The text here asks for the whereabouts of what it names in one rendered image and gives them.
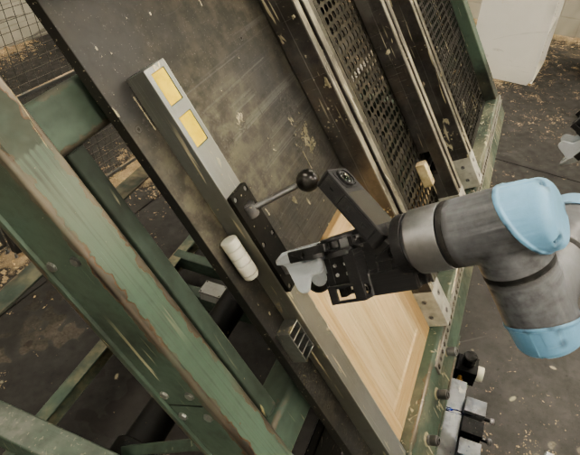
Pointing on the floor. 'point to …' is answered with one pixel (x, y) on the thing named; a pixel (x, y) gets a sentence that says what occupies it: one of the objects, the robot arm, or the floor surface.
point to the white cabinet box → (517, 36)
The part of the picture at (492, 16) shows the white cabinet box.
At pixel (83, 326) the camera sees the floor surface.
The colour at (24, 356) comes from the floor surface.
